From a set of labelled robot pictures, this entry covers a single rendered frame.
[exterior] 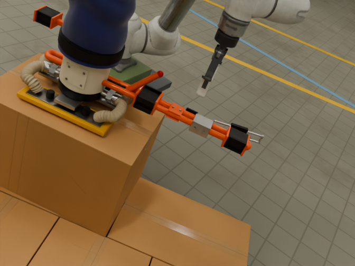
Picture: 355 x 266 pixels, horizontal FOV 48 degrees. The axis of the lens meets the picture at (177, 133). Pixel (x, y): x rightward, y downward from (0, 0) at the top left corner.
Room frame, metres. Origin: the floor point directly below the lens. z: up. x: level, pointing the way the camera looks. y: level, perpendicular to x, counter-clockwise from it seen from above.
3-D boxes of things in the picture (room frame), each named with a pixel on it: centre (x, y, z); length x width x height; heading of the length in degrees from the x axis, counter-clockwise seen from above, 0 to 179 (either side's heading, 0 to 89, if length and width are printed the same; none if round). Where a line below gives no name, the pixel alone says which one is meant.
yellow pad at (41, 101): (1.14, 0.40, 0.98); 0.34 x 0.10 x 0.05; 88
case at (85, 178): (1.23, 0.39, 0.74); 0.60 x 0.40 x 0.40; 87
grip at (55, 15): (1.50, 0.69, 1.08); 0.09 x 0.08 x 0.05; 178
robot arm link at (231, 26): (1.24, -0.02, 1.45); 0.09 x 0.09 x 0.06
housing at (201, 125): (1.22, -0.07, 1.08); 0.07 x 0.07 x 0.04; 88
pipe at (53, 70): (1.23, 0.40, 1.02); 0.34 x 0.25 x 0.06; 88
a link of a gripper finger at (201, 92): (1.17, -0.02, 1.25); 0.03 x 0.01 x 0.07; 88
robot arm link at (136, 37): (1.90, 0.46, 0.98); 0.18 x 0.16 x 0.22; 125
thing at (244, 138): (1.21, -0.20, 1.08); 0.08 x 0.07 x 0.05; 88
